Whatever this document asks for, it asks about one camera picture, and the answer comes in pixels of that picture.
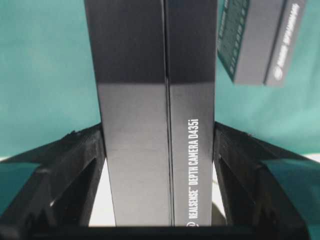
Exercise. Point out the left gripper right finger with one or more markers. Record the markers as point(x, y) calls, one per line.
point(268, 192)

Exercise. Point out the green table cloth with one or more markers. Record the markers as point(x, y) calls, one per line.
point(47, 84)

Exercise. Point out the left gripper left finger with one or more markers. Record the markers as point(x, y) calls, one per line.
point(53, 185)

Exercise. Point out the black camera box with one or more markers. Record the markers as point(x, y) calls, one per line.
point(256, 39)
point(155, 70)

